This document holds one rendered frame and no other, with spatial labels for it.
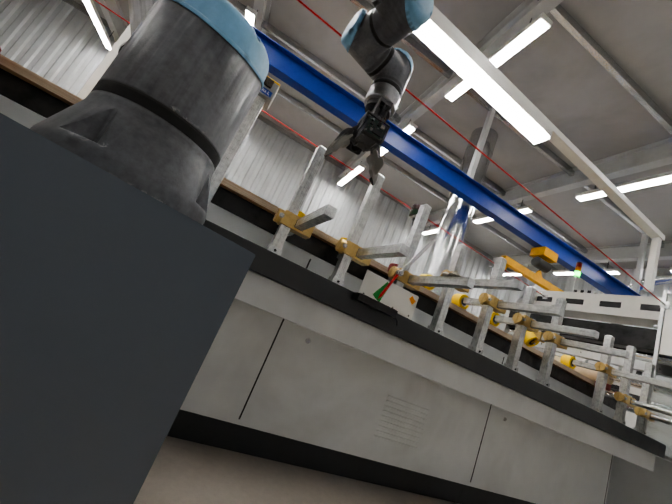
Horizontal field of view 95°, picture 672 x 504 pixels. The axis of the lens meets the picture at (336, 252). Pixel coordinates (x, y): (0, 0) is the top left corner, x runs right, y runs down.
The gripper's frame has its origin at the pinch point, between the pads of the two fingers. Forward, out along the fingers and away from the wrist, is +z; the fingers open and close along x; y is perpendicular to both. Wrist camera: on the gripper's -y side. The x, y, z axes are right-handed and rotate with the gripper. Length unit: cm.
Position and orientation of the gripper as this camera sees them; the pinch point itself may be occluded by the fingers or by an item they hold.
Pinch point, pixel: (348, 172)
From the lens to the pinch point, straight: 84.0
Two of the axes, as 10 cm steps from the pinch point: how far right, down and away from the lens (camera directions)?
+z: -3.9, 8.9, -2.3
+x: 8.5, 4.4, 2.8
